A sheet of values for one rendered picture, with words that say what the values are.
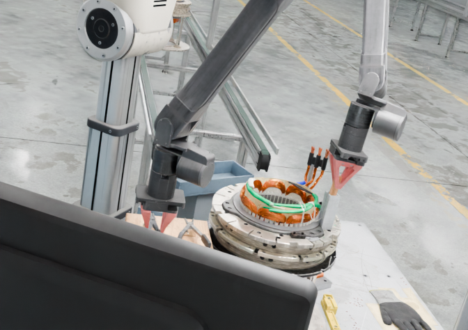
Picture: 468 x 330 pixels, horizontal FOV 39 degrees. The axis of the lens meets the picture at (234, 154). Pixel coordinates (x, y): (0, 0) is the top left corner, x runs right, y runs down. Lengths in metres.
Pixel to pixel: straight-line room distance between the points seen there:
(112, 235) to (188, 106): 0.87
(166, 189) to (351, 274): 0.90
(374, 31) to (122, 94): 0.65
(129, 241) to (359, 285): 1.67
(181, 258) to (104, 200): 1.41
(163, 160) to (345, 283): 0.89
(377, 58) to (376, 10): 0.12
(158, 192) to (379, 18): 0.64
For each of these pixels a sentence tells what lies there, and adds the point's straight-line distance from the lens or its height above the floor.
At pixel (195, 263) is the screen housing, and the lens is 0.42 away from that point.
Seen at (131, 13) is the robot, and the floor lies 1.48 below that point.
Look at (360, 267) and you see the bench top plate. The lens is 2.17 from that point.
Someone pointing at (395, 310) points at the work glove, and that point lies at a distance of 1.97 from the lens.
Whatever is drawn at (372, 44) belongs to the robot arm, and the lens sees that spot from 1.55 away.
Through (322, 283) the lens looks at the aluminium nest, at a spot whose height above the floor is 0.80.
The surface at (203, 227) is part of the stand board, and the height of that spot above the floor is 1.07.
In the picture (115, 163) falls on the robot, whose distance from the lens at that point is 1.79.
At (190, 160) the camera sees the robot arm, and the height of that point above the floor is 1.28.
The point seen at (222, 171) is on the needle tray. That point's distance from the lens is 1.96.
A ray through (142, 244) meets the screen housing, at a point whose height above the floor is 1.56.
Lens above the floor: 1.78
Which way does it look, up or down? 21 degrees down
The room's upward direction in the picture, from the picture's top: 11 degrees clockwise
